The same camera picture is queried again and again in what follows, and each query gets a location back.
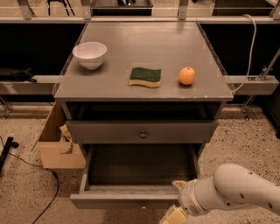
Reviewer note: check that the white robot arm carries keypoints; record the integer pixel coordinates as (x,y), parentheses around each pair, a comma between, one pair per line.
(231,187)

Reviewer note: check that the black stand foot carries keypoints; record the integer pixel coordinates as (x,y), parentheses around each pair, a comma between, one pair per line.
(10,143)

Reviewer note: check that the white ceramic bowl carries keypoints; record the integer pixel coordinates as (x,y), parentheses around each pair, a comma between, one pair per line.
(90,55)

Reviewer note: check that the black object on shelf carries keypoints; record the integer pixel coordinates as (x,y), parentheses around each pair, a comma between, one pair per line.
(16,75)

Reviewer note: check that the brown cardboard box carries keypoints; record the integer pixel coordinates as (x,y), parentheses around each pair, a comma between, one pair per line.
(56,151)

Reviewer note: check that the grey drawer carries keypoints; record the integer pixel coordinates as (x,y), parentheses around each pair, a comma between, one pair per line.
(134,176)
(141,132)

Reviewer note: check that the orange fruit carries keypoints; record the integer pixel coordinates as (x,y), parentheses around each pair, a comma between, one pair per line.
(186,76)

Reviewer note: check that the grey wooden drawer cabinet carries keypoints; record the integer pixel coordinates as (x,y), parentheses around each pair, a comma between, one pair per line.
(105,94)

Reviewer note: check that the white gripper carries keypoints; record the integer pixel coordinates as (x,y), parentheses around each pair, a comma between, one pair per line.
(187,198)

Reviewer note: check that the green and yellow sponge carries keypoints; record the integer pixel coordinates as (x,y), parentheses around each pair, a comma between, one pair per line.
(145,77)

